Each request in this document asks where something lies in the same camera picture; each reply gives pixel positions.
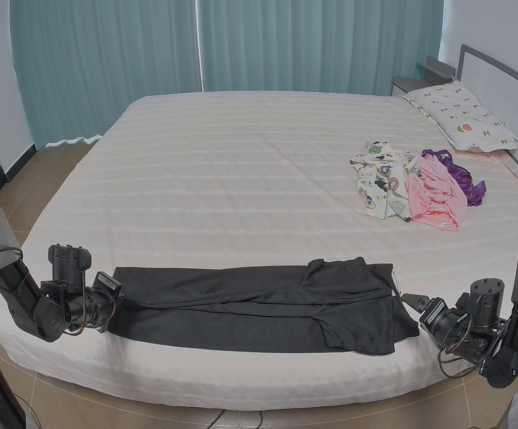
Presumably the bed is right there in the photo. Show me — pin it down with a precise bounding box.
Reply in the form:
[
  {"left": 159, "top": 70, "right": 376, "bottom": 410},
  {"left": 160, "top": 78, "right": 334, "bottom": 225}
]
[{"left": 0, "top": 45, "right": 518, "bottom": 412}]

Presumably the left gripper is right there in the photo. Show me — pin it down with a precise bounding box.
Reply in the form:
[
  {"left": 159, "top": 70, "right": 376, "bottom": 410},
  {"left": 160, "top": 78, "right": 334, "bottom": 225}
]
[{"left": 80, "top": 272, "right": 125, "bottom": 334}]

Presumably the white printed pillow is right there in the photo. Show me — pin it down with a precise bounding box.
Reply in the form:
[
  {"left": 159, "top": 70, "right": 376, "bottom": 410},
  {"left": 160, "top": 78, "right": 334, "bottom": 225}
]
[{"left": 402, "top": 80, "right": 518, "bottom": 153}]

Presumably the grey bedside table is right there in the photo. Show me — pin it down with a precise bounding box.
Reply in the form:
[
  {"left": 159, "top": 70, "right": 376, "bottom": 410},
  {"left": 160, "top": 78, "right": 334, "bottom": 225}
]
[{"left": 392, "top": 56, "right": 457, "bottom": 98}]

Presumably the black cable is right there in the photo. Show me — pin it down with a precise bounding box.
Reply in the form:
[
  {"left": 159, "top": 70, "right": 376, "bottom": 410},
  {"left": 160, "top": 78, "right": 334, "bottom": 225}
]
[
  {"left": 209, "top": 411, "right": 266, "bottom": 429},
  {"left": 438, "top": 347, "right": 470, "bottom": 379}
]

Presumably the purple garment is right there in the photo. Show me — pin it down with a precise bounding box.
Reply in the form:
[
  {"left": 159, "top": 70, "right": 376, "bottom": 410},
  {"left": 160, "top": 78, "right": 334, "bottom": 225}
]
[{"left": 421, "top": 149, "right": 488, "bottom": 208}]

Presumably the black T-shirt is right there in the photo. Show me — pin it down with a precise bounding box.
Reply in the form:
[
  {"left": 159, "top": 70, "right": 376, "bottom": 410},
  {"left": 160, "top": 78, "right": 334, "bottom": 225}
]
[{"left": 107, "top": 257, "right": 421, "bottom": 356}]

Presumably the pink garment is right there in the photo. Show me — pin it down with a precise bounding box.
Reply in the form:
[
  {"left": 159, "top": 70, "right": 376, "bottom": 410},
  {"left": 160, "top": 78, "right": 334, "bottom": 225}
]
[{"left": 406, "top": 156, "right": 469, "bottom": 232}]

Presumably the blue-green curtain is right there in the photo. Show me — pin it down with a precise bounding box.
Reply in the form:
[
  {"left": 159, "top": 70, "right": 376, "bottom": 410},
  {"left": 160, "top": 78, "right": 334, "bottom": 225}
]
[
  {"left": 196, "top": 0, "right": 446, "bottom": 97},
  {"left": 11, "top": 0, "right": 204, "bottom": 151}
]

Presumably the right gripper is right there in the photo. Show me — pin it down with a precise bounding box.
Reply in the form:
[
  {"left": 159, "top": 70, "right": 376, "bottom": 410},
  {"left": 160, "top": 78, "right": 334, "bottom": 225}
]
[{"left": 401, "top": 293, "right": 473, "bottom": 357}]

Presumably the white printed pyjama top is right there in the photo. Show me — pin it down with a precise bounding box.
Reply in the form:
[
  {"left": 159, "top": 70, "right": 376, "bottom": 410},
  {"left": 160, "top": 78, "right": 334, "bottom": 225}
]
[{"left": 350, "top": 140, "right": 422, "bottom": 221}]

